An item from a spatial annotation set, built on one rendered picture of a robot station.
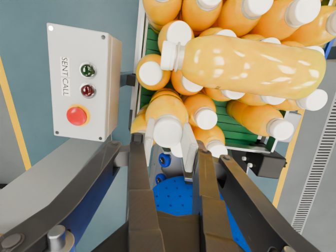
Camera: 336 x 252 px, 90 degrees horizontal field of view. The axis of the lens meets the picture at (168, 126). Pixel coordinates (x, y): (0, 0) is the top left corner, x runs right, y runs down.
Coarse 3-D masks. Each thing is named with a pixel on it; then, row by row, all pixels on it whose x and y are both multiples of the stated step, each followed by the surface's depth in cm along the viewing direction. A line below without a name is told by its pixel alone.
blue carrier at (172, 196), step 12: (168, 180) 50; (180, 180) 51; (156, 192) 44; (168, 192) 45; (180, 192) 46; (156, 204) 41; (168, 204) 41; (180, 204) 42; (228, 216) 40; (240, 240) 35
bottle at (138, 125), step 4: (140, 108) 51; (144, 108) 45; (140, 112) 42; (144, 112) 40; (136, 116) 40; (140, 116) 38; (144, 116) 37; (136, 120) 37; (140, 120) 36; (144, 120) 36; (132, 124) 37; (136, 124) 36; (140, 124) 35; (144, 124) 35; (132, 128) 36; (136, 128) 35; (140, 128) 35; (144, 128) 35; (132, 132) 36; (152, 136) 34; (152, 144) 37
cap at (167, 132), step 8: (160, 120) 21; (168, 120) 21; (176, 120) 22; (160, 128) 21; (168, 128) 21; (176, 128) 21; (160, 136) 22; (168, 136) 22; (176, 136) 22; (160, 144) 22; (168, 144) 22; (176, 144) 22
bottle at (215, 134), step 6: (192, 126) 44; (216, 126) 39; (198, 132) 38; (204, 132) 37; (210, 132) 36; (216, 132) 37; (222, 132) 38; (198, 138) 38; (204, 138) 36; (210, 138) 36; (216, 138) 36; (222, 138) 36; (204, 144) 36
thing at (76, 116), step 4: (72, 108) 31; (76, 108) 31; (80, 108) 31; (68, 112) 31; (72, 112) 31; (76, 112) 31; (80, 112) 31; (84, 112) 31; (68, 116) 31; (72, 116) 31; (76, 116) 31; (80, 116) 31; (84, 116) 31; (68, 120) 31; (72, 120) 31; (76, 120) 31; (80, 120) 31; (84, 120) 31; (76, 124) 32; (80, 124) 32
